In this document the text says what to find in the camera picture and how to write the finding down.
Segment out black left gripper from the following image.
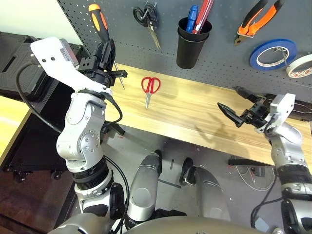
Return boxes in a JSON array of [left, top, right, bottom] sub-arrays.
[[78, 38, 128, 86]]

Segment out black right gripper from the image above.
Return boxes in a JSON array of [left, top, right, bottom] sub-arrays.
[[217, 85, 271, 128]]

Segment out orange and black screwdriver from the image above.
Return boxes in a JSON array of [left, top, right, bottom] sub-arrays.
[[88, 3, 125, 90]]

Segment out red-handled scissors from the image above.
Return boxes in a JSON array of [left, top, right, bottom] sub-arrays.
[[141, 77, 161, 110]]

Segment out white tape roll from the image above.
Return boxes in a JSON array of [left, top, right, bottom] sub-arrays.
[[285, 54, 312, 79]]

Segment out orange and black pliers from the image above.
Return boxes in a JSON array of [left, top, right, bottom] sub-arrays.
[[234, 0, 285, 46]]

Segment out grey metal pegboard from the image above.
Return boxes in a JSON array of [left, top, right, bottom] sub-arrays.
[[57, 0, 312, 96]]

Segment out blue tape roll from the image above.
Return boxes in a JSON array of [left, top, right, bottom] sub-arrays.
[[249, 38, 298, 72]]

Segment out metal scissors hook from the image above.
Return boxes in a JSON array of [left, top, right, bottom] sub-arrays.
[[145, 1, 156, 19]]

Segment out black tool case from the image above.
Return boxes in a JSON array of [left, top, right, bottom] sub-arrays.
[[265, 93, 312, 122]]

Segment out metal tape hook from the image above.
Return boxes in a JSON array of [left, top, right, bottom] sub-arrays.
[[274, 47, 290, 65]]

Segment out black plastic cup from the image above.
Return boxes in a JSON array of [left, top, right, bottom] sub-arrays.
[[175, 26, 210, 70], [177, 17, 213, 42]]

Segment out black power adapter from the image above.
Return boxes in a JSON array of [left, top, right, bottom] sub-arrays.
[[252, 166, 266, 177]]

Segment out black right robot foot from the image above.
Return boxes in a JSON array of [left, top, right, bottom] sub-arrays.
[[179, 157, 197, 186]]

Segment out black robot foot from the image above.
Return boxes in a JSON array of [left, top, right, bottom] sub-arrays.
[[153, 149, 163, 175], [179, 157, 197, 186]]

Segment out black ribbed hard case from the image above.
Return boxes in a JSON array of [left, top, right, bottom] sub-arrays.
[[0, 34, 47, 96]]

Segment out silver right robot leg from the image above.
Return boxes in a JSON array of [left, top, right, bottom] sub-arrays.
[[185, 165, 231, 221]]

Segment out silver robot leg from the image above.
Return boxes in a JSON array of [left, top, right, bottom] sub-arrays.
[[126, 152, 163, 222], [185, 165, 231, 221]]

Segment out black left robot foot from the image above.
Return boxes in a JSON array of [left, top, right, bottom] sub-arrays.
[[153, 149, 163, 175]]

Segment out black wheeled cabinet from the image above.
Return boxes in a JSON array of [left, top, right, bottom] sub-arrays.
[[0, 31, 86, 181]]

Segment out yellow wooden side table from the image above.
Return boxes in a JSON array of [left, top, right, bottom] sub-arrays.
[[0, 95, 32, 161]]

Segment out grey power brick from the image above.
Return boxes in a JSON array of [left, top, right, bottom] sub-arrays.
[[253, 217, 270, 232]]

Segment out silver left robot leg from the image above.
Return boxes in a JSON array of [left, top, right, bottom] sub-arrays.
[[126, 152, 163, 222]]

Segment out grey robot torso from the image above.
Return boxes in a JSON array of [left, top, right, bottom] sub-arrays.
[[52, 213, 276, 234]]

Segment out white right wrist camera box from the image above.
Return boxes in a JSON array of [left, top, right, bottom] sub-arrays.
[[264, 93, 296, 127]]

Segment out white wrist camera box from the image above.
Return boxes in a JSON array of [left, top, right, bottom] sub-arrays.
[[30, 36, 114, 95], [264, 93, 296, 127]]

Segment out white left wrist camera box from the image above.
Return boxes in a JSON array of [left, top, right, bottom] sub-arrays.
[[30, 36, 114, 95]]

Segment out black-handled scissors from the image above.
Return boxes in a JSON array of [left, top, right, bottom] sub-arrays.
[[133, 6, 161, 50]]

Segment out wire pliers holder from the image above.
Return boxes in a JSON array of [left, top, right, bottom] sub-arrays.
[[238, 24, 257, 39]]

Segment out white floor cables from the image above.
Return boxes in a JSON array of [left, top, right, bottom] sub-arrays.
[[235, 165, 276, 192]]

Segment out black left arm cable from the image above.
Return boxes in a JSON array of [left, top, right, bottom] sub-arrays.
[[16, 63, 130, 232]]

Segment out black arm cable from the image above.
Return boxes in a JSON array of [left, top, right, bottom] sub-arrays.
[[16, 63, 130, 232], [251, 168, 283, 229]]

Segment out blue-handled screwdriver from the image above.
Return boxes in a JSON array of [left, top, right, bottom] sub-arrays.
[[185, 5, 198, 33]]

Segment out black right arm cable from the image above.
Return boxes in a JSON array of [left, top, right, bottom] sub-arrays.
[[251, 168, 283, 229]]

